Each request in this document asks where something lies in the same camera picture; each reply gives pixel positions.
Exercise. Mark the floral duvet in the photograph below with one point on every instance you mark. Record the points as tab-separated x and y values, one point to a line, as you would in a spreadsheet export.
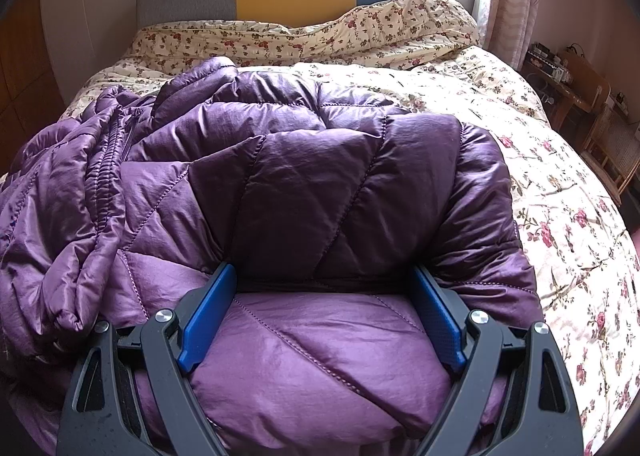
550	186

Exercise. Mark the wooden side table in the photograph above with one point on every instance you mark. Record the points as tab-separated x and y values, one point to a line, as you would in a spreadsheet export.
575	90

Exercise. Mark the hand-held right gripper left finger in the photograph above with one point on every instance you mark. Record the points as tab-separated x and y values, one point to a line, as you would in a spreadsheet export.
210	317

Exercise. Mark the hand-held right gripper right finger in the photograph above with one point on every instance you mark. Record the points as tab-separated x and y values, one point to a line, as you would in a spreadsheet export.
441	317

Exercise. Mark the purple puffer jacket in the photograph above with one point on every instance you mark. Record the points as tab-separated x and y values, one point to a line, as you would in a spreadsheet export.
300	186

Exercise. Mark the wooden wardrobe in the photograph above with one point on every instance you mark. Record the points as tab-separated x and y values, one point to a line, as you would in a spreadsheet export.
25	85

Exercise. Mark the wooden chair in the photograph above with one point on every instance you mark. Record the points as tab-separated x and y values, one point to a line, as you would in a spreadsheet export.
612	145

